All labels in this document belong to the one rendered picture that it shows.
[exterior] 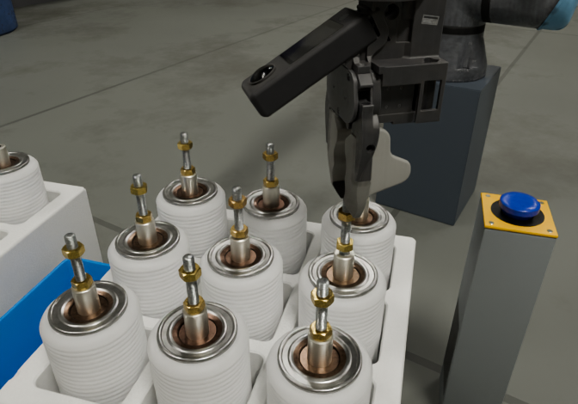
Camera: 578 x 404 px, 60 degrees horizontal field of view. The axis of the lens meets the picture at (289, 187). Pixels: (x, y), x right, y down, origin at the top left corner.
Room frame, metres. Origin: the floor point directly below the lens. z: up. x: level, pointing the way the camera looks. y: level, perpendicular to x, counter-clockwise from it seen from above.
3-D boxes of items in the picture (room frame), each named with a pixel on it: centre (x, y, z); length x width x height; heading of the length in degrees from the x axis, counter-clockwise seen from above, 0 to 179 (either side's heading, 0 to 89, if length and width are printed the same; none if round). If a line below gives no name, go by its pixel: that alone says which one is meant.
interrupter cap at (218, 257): (0.45, 0.06, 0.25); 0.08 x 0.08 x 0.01
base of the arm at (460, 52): (1.00, -0.32, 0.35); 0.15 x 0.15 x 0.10
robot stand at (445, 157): (1.00, -0.32, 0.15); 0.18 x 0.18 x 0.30; 58
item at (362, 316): (0.42, -0.06, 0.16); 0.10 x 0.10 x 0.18
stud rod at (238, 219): (0.45, 0.06, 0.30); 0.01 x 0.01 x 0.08
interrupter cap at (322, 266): (0.42, -0.06, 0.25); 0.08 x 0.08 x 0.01
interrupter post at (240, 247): (0.45, 0.06, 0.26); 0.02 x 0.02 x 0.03
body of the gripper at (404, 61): (0.43, -0.08, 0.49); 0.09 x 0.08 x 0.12; 104
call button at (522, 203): (0.45, -0.24, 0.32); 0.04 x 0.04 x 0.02
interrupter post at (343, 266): (0.42, -0.06, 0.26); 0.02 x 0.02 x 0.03
